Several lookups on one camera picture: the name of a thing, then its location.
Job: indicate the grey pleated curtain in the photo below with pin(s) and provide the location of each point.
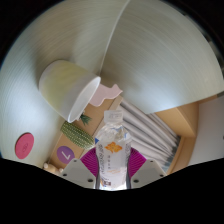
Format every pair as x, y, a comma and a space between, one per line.
150, 133

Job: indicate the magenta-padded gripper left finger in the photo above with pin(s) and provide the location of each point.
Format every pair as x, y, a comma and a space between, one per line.
89, 163

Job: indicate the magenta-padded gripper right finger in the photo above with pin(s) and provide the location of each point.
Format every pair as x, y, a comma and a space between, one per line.
137, 162

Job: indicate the clear plastic water bottle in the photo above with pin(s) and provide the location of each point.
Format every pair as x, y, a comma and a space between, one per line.
113, 156

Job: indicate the small potted green plant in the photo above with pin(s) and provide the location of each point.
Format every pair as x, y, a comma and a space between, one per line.
85, 119

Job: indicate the flat round red coaster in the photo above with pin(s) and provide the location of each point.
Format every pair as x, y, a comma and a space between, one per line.
24, 146

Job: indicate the tall green cactus decoration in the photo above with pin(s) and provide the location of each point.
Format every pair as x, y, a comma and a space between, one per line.
76, 135

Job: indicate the pink horse figurine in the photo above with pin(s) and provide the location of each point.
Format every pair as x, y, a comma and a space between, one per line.
103, 95

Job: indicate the white paper cup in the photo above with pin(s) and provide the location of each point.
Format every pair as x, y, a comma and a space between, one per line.
66, 88

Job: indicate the round purple number sign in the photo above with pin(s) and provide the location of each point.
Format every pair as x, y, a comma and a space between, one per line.
65, 154

